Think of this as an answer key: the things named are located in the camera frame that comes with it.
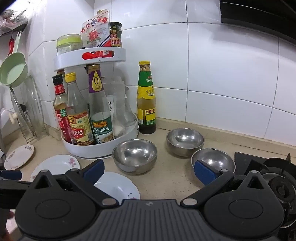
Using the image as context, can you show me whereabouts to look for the white two-tier rotating rack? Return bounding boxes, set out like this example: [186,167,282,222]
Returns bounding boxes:
[54,47,139,160]

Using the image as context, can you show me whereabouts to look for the glass jar with yellow-green lid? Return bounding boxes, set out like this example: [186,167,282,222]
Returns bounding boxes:
[56,34,83,56]

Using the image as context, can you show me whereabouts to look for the black-lid pickle jar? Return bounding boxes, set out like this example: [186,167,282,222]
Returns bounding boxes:
[109,22,123,48]

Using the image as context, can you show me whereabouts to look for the yellow-cap vinegar bottle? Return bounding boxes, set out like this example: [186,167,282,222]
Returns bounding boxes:
[64,72,96,146]

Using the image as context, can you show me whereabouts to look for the steel bowl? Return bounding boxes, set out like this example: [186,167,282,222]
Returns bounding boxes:
[191,148,236,184]
[112,139,158,175]
[166,128,205,158]

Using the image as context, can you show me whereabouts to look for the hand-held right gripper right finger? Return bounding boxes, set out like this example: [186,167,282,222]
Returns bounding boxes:
[181,160,266,208]

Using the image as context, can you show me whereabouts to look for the green-label oyster sauce bottle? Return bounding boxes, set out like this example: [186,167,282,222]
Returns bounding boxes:
[136,61,157,134]

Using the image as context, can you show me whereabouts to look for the red printed snack packet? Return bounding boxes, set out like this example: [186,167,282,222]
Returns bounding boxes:
[81,9,114,59]

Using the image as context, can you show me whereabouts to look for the black range hood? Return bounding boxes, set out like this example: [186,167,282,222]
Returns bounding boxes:
[219,0,296,42]

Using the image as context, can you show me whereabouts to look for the black gas stove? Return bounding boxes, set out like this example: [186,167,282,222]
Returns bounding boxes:
[233,151,296,233]

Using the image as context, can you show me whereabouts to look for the wall shelf with utensils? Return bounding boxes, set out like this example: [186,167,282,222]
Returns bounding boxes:
[0,9,30,37]

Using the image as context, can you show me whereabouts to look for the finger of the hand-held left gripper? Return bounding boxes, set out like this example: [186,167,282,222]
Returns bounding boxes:
[0,171,31,187]

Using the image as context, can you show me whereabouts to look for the purple-label sauce bottle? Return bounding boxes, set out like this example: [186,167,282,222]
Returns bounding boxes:
[87,64,114,143]

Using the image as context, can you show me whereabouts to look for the glass pot lid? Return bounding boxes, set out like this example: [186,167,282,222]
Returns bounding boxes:
[23,75,47,140]

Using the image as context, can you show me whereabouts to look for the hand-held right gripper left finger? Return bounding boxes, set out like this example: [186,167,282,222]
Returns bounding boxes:
[30,159,115,208]

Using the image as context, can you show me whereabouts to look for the small white floral plate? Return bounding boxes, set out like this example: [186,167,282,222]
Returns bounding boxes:
[4,144,35,171]

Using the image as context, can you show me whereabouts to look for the clear plastic bags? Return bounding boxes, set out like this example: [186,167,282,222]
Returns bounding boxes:
[105,74,137,138]

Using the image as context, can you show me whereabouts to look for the green saucepan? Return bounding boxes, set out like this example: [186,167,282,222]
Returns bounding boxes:
[0,31,28,88]

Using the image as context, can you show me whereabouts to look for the red-cap soy sauce bottle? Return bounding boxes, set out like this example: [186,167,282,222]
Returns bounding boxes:
[52,74,73,144]

